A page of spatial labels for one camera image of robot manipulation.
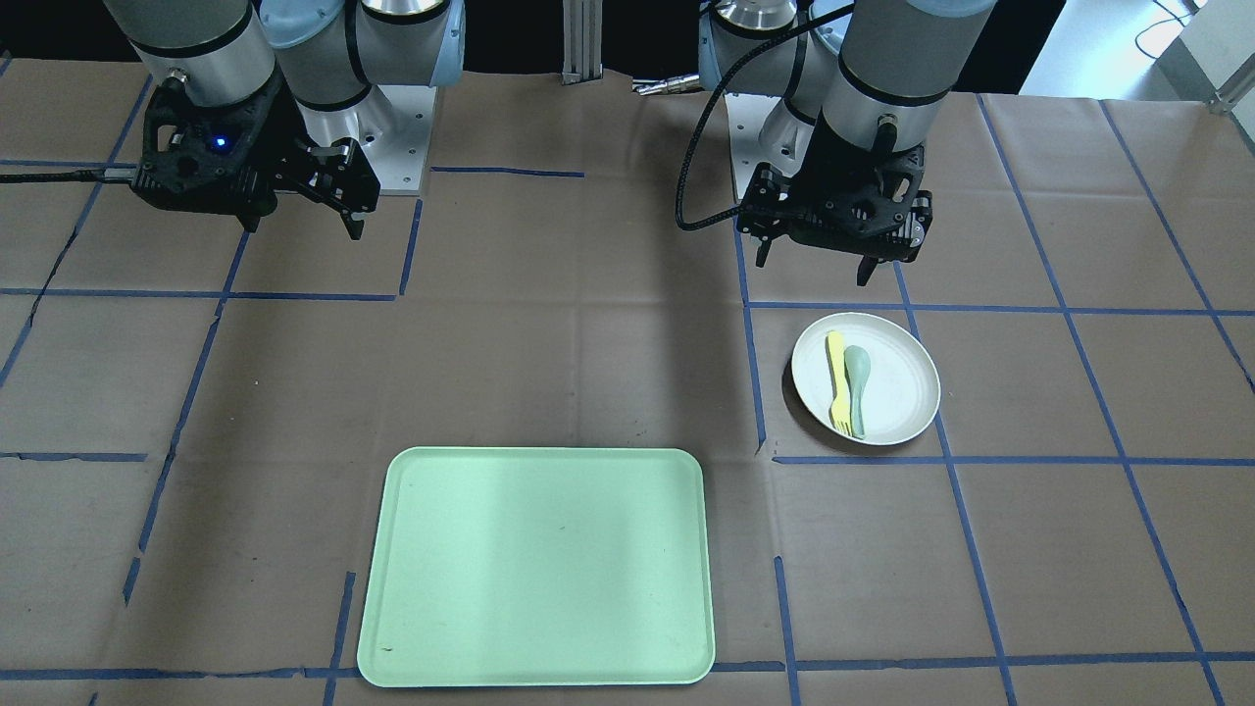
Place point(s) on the light green tray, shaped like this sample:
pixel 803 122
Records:
pixel 523 567

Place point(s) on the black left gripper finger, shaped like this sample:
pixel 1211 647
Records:
pixel 763 251
pixel 866 270

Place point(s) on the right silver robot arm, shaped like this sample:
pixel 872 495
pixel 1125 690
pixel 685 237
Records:
pixel 329 100

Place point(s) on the aluminium frame post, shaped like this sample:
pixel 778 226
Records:
pixel 581 41

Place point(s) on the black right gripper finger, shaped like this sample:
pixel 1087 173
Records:
pixel 250 220
pixel 354 223

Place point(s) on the white round plate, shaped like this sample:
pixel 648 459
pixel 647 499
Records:
pixel 902 394

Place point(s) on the yellow plastic fork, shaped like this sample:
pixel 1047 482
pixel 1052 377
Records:
pixel 840 409

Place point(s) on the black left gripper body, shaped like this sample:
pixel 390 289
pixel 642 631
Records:
pixel 768 199

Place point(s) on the grey-green plastic spoon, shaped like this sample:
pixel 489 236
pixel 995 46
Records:
pixel 857 369

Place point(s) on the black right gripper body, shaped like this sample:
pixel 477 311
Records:
pixel 277 140

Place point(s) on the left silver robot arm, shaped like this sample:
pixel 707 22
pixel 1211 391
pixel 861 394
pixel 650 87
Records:
pixel 856 86

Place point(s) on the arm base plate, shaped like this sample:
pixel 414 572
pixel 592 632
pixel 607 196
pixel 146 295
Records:
pixel 393 125
pixel 755 137

